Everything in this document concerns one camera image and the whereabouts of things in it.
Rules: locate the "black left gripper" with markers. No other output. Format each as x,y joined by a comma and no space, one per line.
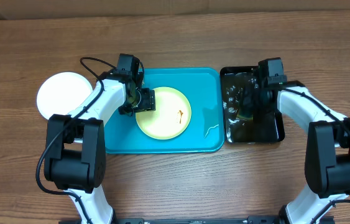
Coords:
148,104

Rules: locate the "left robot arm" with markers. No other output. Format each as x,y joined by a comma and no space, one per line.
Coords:
74,160

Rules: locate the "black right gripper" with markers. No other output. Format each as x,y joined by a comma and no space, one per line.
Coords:
252,106

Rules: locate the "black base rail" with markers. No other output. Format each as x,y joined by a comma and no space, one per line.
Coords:
249,220

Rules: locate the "green yellow sponge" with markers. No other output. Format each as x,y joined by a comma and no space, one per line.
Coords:
246,117

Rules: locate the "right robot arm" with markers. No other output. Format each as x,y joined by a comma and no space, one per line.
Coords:
327,158

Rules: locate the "yellow-green plate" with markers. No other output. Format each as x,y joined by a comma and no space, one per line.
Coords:
170,118

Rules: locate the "blue plastic tray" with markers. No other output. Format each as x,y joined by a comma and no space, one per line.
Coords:
205,132

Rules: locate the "white plate with stain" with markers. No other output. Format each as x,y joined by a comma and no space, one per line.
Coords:
62,93

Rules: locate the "black water tray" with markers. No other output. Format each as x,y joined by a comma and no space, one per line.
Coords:
268,129

